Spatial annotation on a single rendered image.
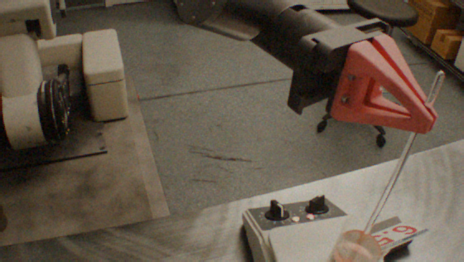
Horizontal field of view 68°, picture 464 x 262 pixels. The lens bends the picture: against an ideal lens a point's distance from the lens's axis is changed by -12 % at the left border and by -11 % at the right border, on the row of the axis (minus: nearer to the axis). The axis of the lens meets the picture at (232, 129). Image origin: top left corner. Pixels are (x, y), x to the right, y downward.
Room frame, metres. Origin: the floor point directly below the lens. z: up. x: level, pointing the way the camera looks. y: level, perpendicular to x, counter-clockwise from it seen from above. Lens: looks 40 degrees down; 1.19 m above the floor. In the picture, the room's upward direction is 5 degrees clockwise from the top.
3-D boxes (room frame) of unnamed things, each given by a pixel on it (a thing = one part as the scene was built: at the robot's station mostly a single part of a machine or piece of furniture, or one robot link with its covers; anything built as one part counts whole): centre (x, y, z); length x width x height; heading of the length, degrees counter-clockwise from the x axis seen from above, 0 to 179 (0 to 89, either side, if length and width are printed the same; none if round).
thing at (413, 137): (0.21, -0.14, 0.98); 0.01 x 0.01 x 0.20; 40
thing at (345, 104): (0.25, -0.12, 1.04); 0.09 x 0.07 x 0.07; 39
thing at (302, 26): (0.30, -0.07, 1.04); 0.10 x 0.07 x 0.07; 129
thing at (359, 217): (0.21, -0.14, 0.87); 0.06 x 0.05 x 0.08; 3
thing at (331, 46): (0.24, -0.11, 1.04); 0.09 x 0.07 x 0.07; 39
